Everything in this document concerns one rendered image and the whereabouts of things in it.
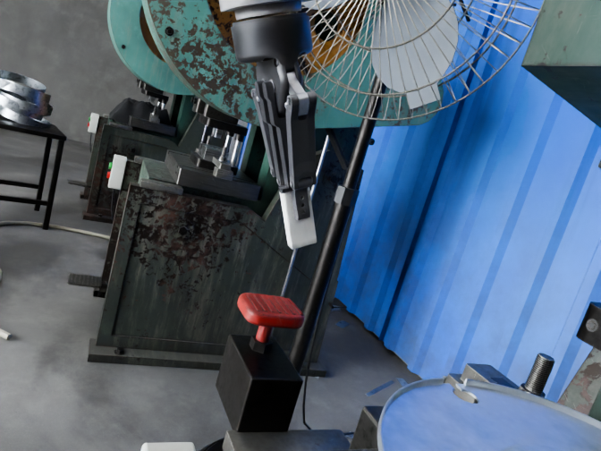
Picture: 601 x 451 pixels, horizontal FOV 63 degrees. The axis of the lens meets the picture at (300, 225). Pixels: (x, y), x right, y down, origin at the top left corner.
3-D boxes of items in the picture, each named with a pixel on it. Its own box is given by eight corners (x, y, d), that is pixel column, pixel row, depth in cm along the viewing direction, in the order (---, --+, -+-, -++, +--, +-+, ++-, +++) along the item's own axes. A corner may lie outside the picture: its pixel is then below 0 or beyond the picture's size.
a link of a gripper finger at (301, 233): (306, 182, 53) (308, 182, 52) (314, 241, 56) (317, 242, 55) (280, 188, 52) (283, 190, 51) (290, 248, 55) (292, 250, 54)
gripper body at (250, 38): (220, 22, 49) (237, 116, 53) (242, 16, 42) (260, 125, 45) (290, 13, 51) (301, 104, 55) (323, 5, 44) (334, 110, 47)
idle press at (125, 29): (63, 226, 294) (123, -85, 260) (63, 188, 379) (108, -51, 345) (289, 258, 367) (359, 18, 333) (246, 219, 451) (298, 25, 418)
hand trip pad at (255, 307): (233, 376, 53) (251, 311, 52) (220, 348, 58) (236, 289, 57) (292, 378, 56) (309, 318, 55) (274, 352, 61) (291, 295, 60)
